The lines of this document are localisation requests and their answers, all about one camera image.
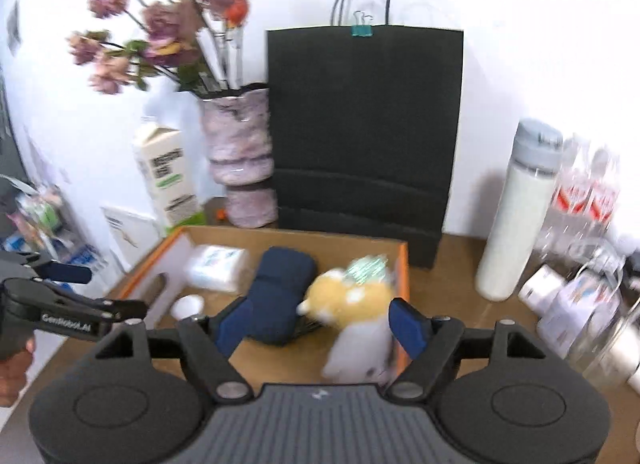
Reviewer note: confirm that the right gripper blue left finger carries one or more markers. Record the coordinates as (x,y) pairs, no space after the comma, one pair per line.
(225,330)

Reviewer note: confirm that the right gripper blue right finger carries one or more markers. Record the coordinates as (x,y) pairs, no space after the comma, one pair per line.
(414,332)

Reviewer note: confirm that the small white cup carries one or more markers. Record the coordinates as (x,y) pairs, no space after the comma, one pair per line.
(187,306)

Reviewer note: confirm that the white and tan plush toy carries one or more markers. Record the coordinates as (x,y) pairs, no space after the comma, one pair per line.
(357,308)

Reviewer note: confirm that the white translucent plastic box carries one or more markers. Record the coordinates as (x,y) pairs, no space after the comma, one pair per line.
(216,268)

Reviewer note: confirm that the dark blue zipper pouch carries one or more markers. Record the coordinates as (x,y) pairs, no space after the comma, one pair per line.
(279,286)

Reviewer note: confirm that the iridescent plastic bag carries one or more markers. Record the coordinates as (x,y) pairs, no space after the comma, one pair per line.
(368,269)

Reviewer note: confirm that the person's left hand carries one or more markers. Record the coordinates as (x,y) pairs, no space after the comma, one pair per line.
(13,371)

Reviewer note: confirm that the red cardboard box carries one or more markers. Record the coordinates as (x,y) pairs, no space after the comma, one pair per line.
(159,280)

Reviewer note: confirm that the white patterned small box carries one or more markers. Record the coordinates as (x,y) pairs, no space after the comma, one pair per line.
(565,307)

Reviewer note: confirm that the water bottle red label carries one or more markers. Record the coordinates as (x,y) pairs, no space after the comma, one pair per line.
(601,200)
(558,230)

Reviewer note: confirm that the clear drinking glass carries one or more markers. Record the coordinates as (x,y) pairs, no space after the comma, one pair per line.
(605,347)

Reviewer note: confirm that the white green milk carton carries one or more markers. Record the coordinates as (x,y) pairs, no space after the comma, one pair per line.
(168,180)

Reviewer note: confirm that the purple marbled vase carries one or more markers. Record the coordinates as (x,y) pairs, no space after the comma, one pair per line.
(238,149)

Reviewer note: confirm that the white thermos bottle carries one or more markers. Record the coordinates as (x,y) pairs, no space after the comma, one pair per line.
(534,165)

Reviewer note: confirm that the black paper bag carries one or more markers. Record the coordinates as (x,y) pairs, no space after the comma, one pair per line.
(364,130)

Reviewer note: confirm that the dried pink flowers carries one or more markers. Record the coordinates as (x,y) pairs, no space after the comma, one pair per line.
(197,44)

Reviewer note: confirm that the teal binder clip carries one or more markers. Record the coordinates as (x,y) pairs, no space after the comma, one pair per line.
(362,28)

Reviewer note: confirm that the wire storage rack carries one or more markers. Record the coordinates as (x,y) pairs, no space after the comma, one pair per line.
(41,221)

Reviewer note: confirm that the white wall heater panel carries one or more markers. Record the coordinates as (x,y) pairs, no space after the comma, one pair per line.
(134,235)

